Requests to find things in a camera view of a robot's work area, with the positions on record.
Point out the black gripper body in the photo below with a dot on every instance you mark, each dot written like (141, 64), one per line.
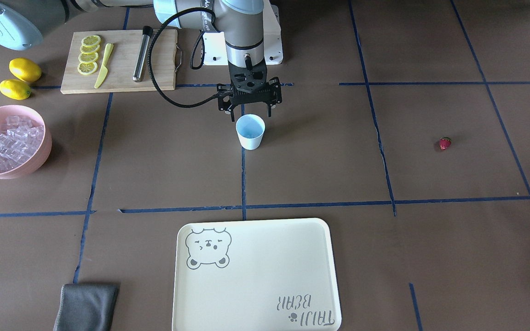
(223, 98)

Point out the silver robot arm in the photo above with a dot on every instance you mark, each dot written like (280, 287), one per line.
(25, 23)

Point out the light blue cup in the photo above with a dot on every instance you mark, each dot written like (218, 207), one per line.
(250, 129)

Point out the clear ice cubes pile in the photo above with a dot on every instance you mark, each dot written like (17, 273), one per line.
(20, 138)

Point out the steel muddler rod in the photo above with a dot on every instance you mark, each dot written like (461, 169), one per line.
(147, 33)

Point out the wooden cutting board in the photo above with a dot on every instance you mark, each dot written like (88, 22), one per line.
(122, 63)

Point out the yellow plastic knife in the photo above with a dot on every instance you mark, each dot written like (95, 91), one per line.
(103, 69)

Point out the lemon slice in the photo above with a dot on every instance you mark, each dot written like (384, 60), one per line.
(89, 49)
(88, 58)
(87, 68)
(91, 41)

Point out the cream bear tray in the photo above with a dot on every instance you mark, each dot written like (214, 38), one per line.
(259, 275)

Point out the red strawberry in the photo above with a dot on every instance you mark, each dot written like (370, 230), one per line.
(444, 143)

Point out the lemon farther from bowl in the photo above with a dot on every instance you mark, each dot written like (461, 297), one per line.
(25, 69)

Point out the lemon nearer bowl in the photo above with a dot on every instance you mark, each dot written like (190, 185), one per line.
(15, 89)

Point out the pink bowl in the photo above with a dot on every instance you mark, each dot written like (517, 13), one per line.
(43, 150)

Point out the grey folded cloth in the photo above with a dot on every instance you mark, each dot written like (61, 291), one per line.
(86, 307)

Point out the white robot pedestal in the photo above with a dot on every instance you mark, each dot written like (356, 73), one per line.
(215, 48)

